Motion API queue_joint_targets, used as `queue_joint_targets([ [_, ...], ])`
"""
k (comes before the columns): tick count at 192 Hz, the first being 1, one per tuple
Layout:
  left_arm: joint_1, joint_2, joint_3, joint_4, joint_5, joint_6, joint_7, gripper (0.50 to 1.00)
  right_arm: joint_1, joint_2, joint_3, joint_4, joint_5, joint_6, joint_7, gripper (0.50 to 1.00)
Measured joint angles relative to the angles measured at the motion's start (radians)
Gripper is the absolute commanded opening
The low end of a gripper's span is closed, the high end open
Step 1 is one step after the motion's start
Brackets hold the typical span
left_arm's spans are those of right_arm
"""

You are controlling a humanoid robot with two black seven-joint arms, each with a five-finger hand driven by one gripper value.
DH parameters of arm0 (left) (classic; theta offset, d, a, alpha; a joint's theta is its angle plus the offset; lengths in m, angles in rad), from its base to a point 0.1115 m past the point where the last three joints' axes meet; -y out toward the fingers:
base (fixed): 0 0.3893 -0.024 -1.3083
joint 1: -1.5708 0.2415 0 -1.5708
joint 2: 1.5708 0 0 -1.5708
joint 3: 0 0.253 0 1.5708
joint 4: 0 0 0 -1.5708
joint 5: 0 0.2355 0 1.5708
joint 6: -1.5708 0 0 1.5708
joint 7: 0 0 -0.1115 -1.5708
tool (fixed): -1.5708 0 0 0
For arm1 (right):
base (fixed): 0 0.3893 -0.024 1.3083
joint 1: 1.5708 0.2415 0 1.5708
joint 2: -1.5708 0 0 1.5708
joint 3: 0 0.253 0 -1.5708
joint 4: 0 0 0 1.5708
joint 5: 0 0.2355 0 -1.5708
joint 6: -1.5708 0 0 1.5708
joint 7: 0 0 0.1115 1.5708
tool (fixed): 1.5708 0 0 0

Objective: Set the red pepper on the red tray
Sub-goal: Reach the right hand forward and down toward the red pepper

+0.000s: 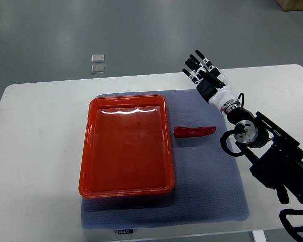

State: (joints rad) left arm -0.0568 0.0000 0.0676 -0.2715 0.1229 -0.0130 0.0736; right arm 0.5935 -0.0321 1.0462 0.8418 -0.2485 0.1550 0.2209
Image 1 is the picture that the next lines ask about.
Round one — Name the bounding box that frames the white robotic hand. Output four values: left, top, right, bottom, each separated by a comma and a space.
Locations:
182, 49, 238, 112

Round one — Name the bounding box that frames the red pepper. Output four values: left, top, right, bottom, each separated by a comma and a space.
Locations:
174, 126, 217, 138

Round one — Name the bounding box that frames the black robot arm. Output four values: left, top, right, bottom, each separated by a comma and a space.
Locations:
182, 50, 303, 217

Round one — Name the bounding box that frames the red plastic tray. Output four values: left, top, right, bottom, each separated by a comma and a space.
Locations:
79, 95, 175, 199

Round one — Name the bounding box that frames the cardboard box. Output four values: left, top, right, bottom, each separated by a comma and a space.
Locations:
276, 0, 303, 11

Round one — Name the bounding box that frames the upper floor plate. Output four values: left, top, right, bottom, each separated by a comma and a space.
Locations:
91, 53, 105, 63

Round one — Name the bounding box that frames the blue grey mat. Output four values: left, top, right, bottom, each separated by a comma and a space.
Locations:
81, 90, 249, 229

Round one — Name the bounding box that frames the white table leg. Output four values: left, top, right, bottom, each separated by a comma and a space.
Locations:
252, 230, 267, 242

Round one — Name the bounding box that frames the black mat label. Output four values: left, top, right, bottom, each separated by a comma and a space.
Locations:
117, 229, 133, 234

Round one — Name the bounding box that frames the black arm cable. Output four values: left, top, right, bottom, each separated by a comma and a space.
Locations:
220, 92, 303, 242

